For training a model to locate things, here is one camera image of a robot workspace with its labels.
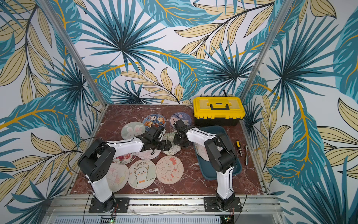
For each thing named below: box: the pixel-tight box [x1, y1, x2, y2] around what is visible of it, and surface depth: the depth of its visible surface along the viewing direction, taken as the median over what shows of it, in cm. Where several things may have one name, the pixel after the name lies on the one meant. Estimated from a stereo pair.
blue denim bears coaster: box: [142, 113, 167, 132], surface depth 112 cm
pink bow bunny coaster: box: [156, 155, 185, 185], surface depth 87 cm
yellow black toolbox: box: [192, 96, 246, 127], surface depth 98 cm
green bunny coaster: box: [121, 121, 146, 140], surface depth 105 cm
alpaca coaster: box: [127, 159, 157, 190], surface depth 86 cm
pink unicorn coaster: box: [136, 149, 162, 161], surface depth 92 cm
